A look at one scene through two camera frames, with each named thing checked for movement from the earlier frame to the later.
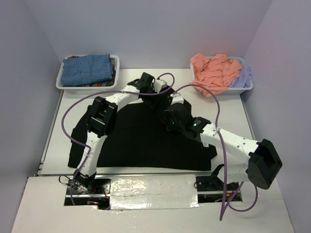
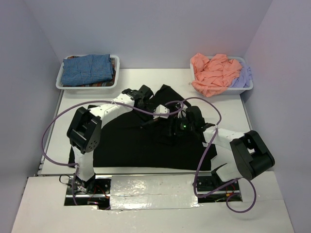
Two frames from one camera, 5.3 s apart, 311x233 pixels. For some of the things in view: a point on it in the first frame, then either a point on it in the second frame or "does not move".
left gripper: x=152 y=103 -> x=151 y=117
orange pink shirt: x=215 y=74 does not move
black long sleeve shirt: x=140 y=140 does not move
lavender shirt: x=244 y=79 does not move
